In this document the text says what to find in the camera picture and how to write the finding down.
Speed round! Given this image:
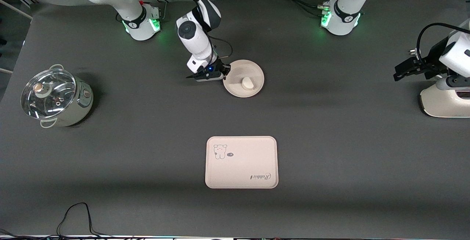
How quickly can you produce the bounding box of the dark grey table cloth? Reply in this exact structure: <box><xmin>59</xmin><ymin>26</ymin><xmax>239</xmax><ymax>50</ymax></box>
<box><xmin>0</xmin><ymin>0</ymin><xmax>470</xmax><ymax>239</ymax></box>

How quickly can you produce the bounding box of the glass pot lid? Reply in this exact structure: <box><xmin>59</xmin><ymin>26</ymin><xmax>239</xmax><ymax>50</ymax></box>
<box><xmin>21</xmin><ymin>69</ymin><xmax>76</xmax><ymax>119</ymax></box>

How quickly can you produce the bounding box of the cream rabbit print tray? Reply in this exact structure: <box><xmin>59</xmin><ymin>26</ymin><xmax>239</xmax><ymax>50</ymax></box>
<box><xmin>205</xmin><ymin>136</ymin><xmax>279</xmax><ymax>189</ymax></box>

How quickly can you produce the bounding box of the thin black looped cable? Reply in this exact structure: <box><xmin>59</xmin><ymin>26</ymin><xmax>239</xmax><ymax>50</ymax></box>
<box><xmin>56</xmin><ymin>202</ymin><xmax>114</xmax><ymax>239</ymax></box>

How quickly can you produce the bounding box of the round cream plate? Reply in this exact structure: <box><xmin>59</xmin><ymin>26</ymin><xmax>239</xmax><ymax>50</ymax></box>
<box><xmin>223</xmin><ymin>60</ymin><xmax>265</xmax><ymax>98</ymax></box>

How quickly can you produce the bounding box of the white rounded appliance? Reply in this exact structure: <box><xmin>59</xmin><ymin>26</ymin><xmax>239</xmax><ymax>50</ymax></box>
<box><xmin>420</xmin><ymin>78</ymin><xmax>470</xmax><ymax>118</ymax></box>

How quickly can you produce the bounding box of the steel pot with glass lid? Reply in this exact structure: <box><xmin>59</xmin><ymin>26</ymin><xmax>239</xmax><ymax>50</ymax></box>
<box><xmin>21</xmin><ymin>64</ymin><xmax>94</xmax><ymax>128</ymax></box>

